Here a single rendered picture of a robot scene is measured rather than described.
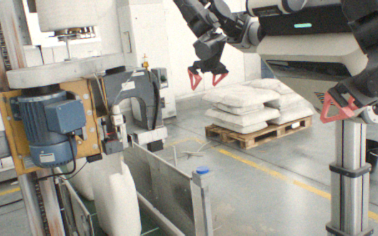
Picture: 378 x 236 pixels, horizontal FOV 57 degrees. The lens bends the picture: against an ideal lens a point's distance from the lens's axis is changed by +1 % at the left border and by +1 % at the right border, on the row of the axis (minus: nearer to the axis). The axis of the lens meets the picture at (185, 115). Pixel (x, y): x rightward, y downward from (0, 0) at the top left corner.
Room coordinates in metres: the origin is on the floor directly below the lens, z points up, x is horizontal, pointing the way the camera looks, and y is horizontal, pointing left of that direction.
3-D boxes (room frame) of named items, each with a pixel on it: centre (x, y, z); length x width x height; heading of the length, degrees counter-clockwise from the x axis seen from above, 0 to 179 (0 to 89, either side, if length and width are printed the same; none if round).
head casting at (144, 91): (1.57, 0.28, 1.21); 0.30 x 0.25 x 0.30; 29
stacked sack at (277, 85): (4.64, -1.25, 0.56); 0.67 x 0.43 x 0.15; 29
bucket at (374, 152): (2.99, -1.61, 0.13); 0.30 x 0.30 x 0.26
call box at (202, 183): (1.47, -0.05, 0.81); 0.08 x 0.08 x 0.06; 29
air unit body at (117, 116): (1.36, 0.28, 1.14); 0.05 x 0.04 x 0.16; 119
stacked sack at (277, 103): (4.45, -1.33, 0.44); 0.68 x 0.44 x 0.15; 119
